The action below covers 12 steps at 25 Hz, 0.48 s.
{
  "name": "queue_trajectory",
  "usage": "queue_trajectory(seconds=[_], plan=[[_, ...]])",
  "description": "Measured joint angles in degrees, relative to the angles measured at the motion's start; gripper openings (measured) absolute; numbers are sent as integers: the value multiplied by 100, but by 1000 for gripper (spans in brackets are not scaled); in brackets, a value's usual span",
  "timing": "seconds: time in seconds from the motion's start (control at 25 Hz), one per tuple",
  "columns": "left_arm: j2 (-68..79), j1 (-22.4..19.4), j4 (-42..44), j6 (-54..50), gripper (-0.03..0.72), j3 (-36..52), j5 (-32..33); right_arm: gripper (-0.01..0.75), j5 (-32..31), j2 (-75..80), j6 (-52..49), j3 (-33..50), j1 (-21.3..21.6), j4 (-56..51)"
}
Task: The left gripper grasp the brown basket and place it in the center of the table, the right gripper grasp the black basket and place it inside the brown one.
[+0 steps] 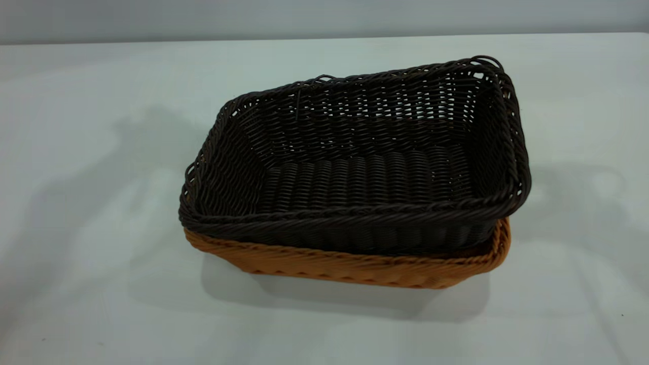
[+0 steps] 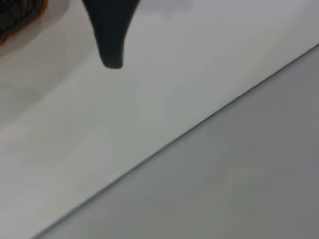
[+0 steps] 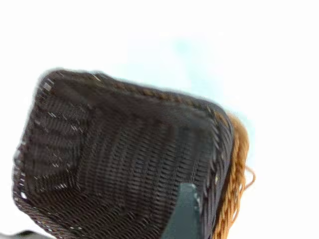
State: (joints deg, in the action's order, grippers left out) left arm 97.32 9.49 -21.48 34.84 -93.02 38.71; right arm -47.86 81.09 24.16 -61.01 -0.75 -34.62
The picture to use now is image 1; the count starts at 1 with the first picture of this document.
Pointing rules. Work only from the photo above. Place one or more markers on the dark brown wicker basket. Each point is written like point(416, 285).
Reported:
point(355, 177)

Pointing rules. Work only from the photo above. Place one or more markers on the orange wicker basket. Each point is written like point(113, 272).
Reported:
point(345, 268)

